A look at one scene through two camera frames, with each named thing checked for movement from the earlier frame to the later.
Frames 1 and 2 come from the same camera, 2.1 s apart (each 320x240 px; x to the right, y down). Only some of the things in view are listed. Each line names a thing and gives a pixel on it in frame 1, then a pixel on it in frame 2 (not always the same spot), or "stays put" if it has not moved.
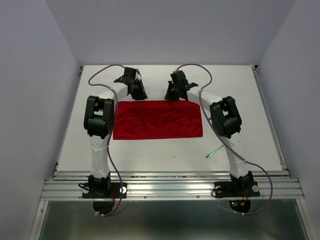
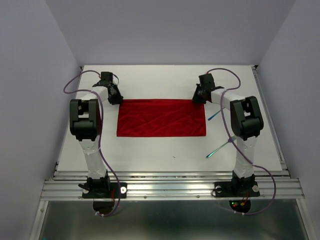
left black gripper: x=142 y=94 to x=119 y=98
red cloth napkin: x=157 y=119 stays put
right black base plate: x=230 y=189 stays put
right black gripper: x=168 y=95 to x=195 y=97
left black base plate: x=115 y=192 stays put
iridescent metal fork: x=211 y=153 stays put
